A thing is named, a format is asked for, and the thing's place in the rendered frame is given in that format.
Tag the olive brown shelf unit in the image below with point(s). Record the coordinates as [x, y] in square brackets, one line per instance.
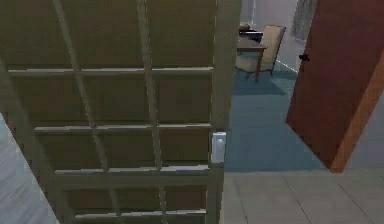
[116, 100]

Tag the red brown room door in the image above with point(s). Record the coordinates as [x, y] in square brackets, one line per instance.
[333, 83]

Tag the grey window curtain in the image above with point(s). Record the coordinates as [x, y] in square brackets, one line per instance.
[302, 18]

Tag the white light switch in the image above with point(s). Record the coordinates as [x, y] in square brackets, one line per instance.
[218, 146]

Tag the beige armchair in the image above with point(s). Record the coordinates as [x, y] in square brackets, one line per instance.
[271, 46]

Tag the dark red object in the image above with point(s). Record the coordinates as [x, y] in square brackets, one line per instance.
[244, 28]

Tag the brown wooden table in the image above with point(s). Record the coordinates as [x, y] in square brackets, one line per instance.
[250, 45]

